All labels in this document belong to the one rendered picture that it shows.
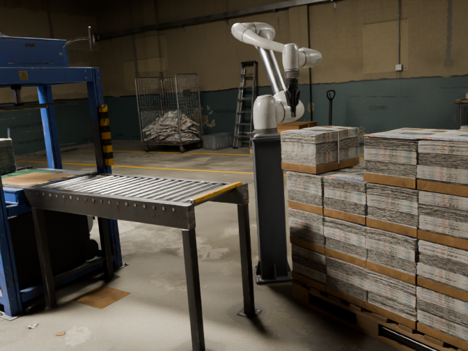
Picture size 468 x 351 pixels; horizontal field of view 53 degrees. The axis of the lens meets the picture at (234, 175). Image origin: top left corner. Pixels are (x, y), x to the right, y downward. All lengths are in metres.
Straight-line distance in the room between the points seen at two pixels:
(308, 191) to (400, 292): 0.73
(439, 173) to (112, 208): 1.64
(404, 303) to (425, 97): 6.99
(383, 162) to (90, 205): 1.58
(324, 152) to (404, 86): 6.67
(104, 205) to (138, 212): 0.26
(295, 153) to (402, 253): 0.83
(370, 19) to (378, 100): 1.50
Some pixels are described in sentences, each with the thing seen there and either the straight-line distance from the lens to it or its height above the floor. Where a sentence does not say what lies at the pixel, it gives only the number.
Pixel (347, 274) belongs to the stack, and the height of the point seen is 0.30.
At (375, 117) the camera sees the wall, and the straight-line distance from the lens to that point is 9.42.
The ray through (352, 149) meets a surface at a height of 0.93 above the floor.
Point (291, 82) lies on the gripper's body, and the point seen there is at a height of 1.35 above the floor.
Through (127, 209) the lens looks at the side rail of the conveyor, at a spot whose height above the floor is 0.74.
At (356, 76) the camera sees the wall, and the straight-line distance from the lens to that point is 9.51.
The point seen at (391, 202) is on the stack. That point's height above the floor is 0.75.
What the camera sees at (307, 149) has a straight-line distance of 2.66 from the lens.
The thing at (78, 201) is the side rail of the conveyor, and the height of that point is 0.76.
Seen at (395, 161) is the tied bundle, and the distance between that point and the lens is 2.30.
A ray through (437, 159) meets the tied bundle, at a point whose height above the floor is 0.98.
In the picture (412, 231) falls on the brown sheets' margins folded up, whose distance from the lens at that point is 2.32.
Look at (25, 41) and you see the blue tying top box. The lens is 3.46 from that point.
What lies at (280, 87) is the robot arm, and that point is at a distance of 3.28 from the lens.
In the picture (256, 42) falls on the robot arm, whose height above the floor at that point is 1.62.
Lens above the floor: 1.34
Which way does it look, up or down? 11 degrees down
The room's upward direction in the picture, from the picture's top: 4 degrees counter-clockwise
